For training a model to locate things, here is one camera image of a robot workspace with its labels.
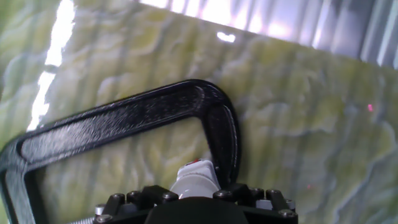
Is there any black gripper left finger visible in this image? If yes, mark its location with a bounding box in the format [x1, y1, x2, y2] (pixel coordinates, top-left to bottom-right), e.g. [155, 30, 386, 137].
[93, 185, 180, 224]

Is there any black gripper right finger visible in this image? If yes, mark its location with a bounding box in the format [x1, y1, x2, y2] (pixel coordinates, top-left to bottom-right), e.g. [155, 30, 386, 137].
[213, 183, 299, 224]

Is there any white light bulb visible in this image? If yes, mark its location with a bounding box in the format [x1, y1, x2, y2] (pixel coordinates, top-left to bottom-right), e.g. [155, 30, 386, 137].
[170, 174, 221, 200]

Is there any white lamp socket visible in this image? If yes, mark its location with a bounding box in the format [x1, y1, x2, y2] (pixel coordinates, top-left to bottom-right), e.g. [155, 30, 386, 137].
[175, 159, 218, 180]

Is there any black C-clamp with steel screw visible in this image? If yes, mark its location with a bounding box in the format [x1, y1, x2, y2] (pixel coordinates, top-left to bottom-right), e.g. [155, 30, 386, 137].
[0, 78, 242, 224]

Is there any green marble pattern mat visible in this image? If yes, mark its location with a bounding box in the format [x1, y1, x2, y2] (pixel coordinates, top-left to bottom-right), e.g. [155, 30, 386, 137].
[0, 0, 398, 224]

